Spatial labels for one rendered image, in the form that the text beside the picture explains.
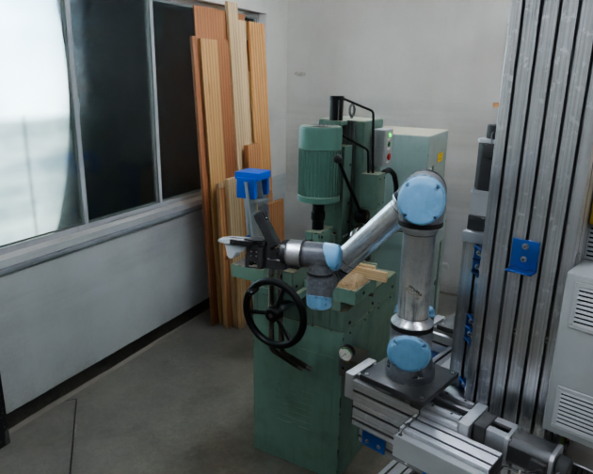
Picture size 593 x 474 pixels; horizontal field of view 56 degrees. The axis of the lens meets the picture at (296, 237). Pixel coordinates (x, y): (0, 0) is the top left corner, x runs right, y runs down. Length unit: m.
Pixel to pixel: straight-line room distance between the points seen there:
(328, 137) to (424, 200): 0.88
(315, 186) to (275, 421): 1.10
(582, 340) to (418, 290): 0.44
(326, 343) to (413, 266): 0.93
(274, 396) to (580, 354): 1.40
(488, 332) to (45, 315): 2.17
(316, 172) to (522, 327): 0.99
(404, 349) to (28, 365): 2.08
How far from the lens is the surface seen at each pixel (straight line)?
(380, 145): 2.47
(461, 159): 4.45
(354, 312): 2.31
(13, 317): 2.98
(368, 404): 1.86
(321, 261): 1.52
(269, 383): 2.57
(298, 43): 4.86
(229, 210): 3.68
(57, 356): 3.23
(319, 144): 2.20
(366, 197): 2.42
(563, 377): 1.69
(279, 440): 2.70
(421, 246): 1.46
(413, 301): 1.51
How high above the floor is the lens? 1.70
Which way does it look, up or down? 16 degrees down
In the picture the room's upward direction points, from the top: 1 degrees clockwise
